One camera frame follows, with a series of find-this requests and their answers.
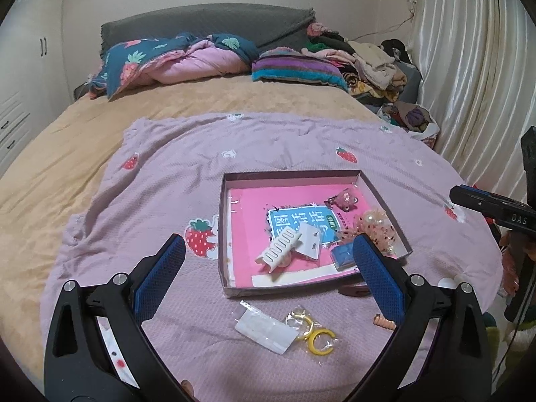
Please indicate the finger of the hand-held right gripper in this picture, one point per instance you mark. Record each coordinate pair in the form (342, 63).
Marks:
(490, 207)

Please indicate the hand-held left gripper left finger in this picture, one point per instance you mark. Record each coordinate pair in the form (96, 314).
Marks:
(161, 272)

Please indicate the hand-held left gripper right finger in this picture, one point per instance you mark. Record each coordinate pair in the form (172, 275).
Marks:
(379, 276)

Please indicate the beige polka-dot bow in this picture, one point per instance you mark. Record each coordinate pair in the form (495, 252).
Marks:
(385, 238)

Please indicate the small blue plastic box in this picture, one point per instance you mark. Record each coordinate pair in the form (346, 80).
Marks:
(341, 257)

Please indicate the white earring card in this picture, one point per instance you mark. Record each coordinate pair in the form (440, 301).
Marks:
(312, 238)

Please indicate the white hair claw clip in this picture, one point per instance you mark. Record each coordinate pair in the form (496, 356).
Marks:
(278, 255)

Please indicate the brown cardboard box tray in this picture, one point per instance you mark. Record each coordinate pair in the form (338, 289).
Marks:
(272, 291)

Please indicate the brown hair clip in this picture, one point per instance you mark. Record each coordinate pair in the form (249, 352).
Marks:
(351, 290)

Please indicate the green cloth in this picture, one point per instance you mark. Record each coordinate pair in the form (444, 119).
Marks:
(494, 339)

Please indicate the purple cloud-print blanket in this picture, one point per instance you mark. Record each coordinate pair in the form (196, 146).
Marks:
(176, 176)

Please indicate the pink book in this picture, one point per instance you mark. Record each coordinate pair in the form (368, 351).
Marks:
(251, 217)

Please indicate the bag of dark clothes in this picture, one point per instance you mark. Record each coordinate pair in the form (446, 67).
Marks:
(412, 119)

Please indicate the clear packet with white clip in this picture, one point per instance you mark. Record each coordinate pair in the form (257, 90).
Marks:
(264, 331)

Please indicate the cream satin curtain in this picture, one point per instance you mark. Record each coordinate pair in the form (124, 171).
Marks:
(469, 71)

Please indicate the pile of clothes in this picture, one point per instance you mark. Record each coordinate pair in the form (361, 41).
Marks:
(377, 67)

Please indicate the dark blue pink floral quilt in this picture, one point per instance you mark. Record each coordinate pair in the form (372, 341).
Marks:
(197, 60)

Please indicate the striped folded blanket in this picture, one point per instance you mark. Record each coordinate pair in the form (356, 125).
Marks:
(293, 69)

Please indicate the white wardrobe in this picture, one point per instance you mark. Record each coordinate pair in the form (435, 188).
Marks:
(29, 71)

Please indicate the grey headboard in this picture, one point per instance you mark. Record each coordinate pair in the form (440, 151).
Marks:
(188, 19)

